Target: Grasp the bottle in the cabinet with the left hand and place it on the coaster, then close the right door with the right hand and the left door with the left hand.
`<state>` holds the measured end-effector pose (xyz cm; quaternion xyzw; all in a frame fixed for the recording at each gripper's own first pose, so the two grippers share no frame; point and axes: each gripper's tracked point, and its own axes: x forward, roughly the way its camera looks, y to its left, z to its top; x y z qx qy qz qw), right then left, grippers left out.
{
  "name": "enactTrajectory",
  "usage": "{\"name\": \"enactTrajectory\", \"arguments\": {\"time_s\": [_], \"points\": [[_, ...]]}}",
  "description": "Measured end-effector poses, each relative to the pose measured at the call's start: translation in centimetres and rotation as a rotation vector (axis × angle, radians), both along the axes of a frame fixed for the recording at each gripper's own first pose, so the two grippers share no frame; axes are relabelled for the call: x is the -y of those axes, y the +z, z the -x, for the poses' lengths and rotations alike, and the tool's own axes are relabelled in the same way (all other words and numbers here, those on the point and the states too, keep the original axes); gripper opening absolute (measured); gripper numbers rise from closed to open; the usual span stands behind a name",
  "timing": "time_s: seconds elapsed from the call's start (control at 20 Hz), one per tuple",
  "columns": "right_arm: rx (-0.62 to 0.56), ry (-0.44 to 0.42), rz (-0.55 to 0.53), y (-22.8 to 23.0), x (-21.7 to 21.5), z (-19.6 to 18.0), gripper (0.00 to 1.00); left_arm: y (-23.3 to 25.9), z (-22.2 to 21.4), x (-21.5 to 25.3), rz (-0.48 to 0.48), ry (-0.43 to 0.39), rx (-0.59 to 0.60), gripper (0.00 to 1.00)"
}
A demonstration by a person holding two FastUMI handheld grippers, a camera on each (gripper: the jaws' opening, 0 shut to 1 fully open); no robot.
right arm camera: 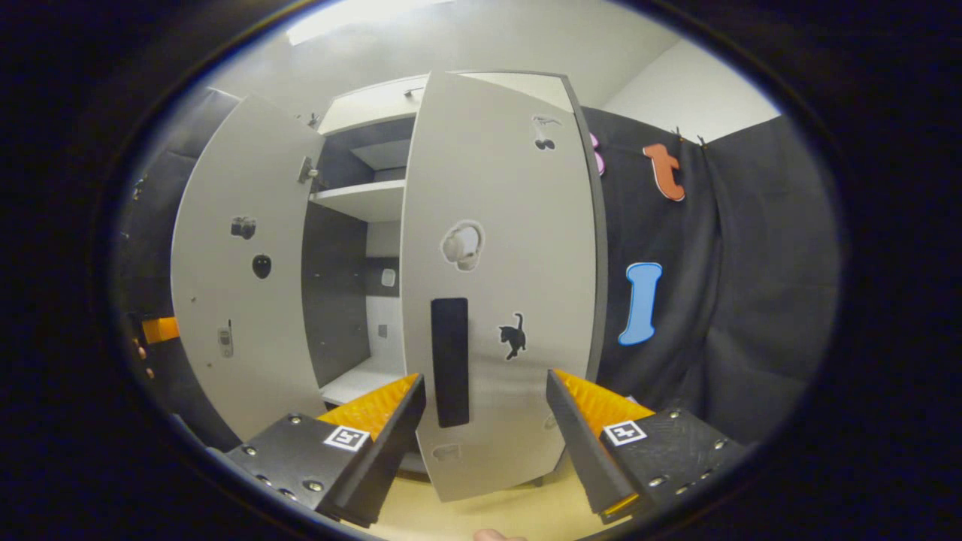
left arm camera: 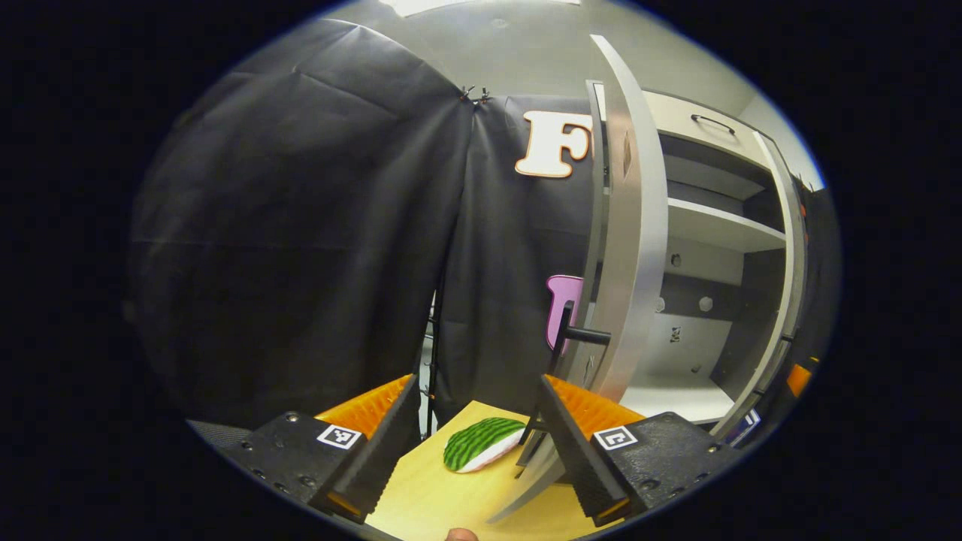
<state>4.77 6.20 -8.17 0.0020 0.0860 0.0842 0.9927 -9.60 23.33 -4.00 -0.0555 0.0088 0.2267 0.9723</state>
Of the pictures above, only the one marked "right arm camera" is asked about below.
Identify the white cabinet door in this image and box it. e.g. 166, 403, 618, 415
171, 94, 333, 446
400, 71, 608, 503

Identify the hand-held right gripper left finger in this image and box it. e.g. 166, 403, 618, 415
224, 373, 427, 529

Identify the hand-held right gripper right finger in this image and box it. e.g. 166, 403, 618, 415
546, 369, 746, 525

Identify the white cabinet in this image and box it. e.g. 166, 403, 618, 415
301, 70, 608, 489

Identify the black door handle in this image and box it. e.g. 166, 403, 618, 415
430, 298, 471, 429

